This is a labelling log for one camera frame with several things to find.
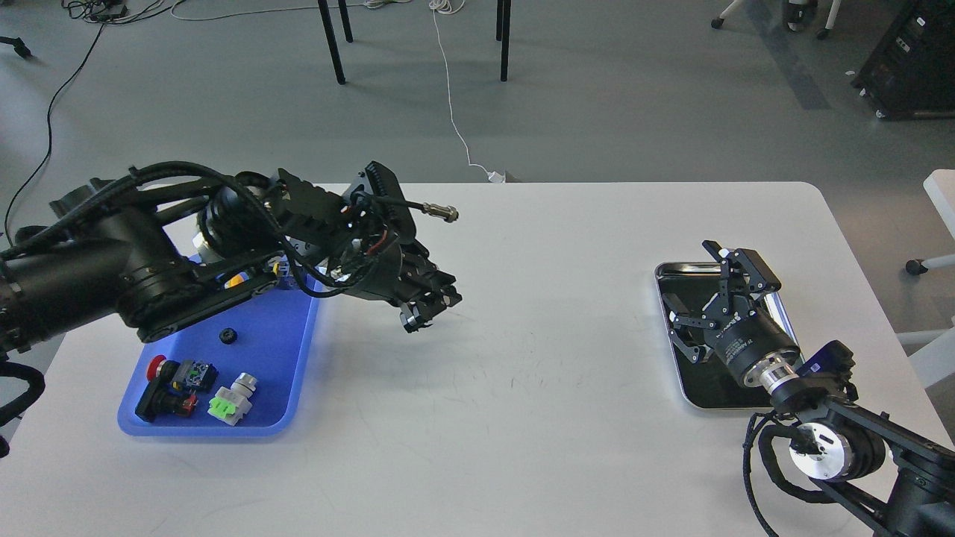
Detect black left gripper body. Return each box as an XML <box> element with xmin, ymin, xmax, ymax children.
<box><xmin>351</xmin><ymin>242</ymin><xmax>456</xmax><ymax>309</ymax></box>

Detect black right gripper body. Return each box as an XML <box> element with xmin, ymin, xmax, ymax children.
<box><xmin>668</xmin><ymin>296</ymin><xmax>801</xmax><ymax>389</ymax></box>

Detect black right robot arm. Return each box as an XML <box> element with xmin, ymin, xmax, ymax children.
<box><xmin>660</xmin><ymin>240</ymin><xmax>954</xmax><ymax>536</ymax></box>

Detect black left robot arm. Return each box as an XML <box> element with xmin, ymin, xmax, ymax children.
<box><xmin>2</xmin><ymin>162</ymin><xmax>463</xmax><ymax>424</ymax></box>

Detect silver metal tray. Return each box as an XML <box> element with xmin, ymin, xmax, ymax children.
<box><xmin>654</xmin><ymin>261</ymin><xmax>803</xmax><ymax>410</ymax></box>

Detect blue plastic tray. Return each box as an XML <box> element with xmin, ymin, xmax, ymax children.
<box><xmin>117</xmin><ymin>283</ymin><xmax>321</xmax><ymax>438</ymax></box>

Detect yellow button component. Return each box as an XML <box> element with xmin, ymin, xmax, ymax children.
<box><xmin>224</xmin><ymin>272</ymin><xmax>248</xmax><ymax>289</ymax></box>

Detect white chair at right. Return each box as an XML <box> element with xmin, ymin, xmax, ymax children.
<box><xmin>895</xmin><ymin>170</ymin><xmax>955</xmax><ymax>390</ymax></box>

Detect black table legs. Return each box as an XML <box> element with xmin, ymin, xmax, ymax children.
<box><xmin>318</xmin><ymin>0</ymin><xmax>513</xmax><ymax>85</ymax></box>

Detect black equipment cart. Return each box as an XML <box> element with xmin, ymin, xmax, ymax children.
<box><xmin>851</xmin><ymin>1</ymin><xmax>954</xmax><ymax>120</ymax></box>

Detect white office chair base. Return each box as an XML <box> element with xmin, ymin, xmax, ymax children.
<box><xmin>710</xmin><ymin>0</ymin><xmax>842</xmax><ymax>40</ymax></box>

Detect red emergency stop button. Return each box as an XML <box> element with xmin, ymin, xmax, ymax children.
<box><xmin>134</xmin><ymin>354</ymin><xmax>198</xmax><ymax>424</ymax></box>

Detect green white push button switch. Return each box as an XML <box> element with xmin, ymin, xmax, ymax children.
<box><xmin>206</xmin><ymin>371</ymin><xmax>258</xmax><ymax>426</ymax></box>

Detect white cable with plug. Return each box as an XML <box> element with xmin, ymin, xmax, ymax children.
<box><xmin>428</xmin><ymin>0</ymin><xmax>507</xmax><ymax>183</ymax></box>

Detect black floor cable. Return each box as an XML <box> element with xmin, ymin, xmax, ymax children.
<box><xmin>0</xmin><ymin>0</ymin><xmax>172</xmax><ymax>268</ymax></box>

